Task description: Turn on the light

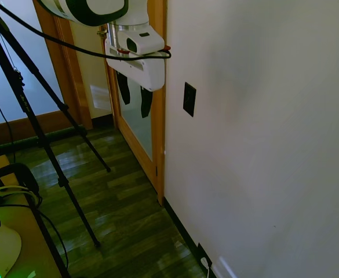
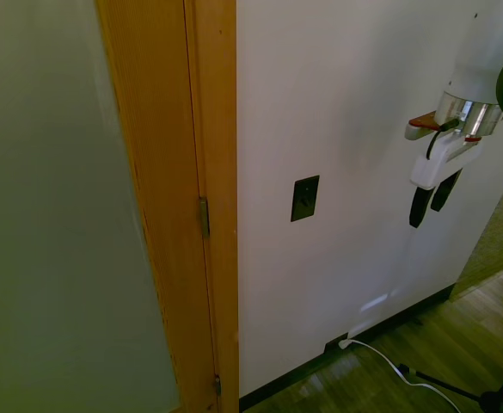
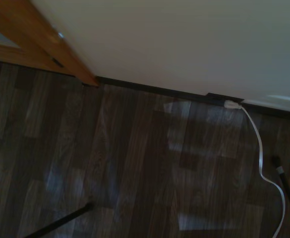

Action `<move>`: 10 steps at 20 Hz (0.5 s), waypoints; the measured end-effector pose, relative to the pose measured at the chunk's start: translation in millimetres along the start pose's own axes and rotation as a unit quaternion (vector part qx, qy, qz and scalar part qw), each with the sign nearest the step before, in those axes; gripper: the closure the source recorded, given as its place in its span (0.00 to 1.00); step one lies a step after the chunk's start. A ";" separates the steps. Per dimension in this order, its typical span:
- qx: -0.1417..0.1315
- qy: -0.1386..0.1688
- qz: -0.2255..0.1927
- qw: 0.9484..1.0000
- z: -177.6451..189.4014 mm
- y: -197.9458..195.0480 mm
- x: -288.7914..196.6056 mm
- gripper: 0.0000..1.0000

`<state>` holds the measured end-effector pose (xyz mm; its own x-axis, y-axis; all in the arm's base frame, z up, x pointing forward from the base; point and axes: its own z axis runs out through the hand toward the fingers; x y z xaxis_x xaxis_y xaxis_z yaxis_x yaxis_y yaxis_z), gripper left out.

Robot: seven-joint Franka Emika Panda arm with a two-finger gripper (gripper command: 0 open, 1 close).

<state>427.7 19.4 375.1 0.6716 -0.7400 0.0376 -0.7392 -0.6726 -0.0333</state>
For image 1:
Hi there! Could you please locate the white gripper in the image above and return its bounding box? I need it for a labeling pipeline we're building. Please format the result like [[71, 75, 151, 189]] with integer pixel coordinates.
[[104, 39, 166, 118]]

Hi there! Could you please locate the wooden glass-panel door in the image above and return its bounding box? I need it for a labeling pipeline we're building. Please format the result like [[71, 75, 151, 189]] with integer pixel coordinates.
[[100, 0, 167, 205]]

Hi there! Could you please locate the dark green draft stopper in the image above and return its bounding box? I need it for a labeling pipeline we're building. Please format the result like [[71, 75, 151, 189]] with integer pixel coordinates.
[[0, 125, 86, 150]]

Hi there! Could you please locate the wooden frosted glass door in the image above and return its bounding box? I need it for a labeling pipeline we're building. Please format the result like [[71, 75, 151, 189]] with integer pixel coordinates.
[[0, 0, 94, 145]]

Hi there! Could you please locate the black table clamp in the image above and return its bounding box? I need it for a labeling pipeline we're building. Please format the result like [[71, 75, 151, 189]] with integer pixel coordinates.
[[0, 162, 40, 200]]

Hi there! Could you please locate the black baseboard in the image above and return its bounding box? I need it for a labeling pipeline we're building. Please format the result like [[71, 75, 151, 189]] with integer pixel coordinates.
[[162, 195, 216, 278]]

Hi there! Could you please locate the white power plug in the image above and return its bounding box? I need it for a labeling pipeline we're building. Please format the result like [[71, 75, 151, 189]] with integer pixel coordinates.
[[200, 257, 212, 273]]

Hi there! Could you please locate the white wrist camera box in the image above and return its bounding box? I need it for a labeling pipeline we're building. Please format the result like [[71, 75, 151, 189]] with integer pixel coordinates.
[[117, 27, 165, 55]]

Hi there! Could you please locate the black wall light switch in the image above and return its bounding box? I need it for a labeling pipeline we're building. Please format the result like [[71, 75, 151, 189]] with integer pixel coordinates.
[[183, 82, 196, 118]]

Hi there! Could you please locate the black camera tripod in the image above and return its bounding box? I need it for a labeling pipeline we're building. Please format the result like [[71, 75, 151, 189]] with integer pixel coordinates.
[[0, 6, 112, 278]]

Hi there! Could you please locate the white base cable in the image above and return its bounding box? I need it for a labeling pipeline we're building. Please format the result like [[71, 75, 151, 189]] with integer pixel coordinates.
[[0, 185, 40, 207]]

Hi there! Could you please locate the black wall outlet plate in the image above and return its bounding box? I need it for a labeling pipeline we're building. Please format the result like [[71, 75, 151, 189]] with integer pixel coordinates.
[[196, 242, 213, 269]]

